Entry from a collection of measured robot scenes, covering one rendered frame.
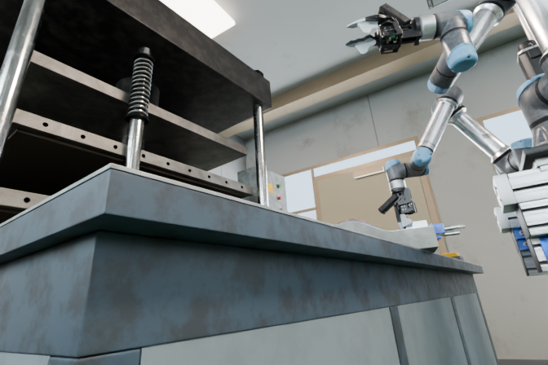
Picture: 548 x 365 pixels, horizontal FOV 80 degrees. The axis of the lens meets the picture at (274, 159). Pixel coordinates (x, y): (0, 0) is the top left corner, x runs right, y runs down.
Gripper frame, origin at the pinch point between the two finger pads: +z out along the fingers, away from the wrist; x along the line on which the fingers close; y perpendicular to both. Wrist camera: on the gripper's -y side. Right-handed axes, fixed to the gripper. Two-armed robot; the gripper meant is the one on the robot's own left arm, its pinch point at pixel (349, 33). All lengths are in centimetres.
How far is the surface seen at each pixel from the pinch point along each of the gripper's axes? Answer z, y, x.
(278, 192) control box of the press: 36, -5, 119
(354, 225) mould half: 7, 55, 21
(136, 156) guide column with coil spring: 80, 19, 26
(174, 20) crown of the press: 71, -52, 21
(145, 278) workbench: 34, 79, -42
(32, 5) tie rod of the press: 100, -15, -16
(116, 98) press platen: 91, -7, 21
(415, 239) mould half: -8, 61, 19
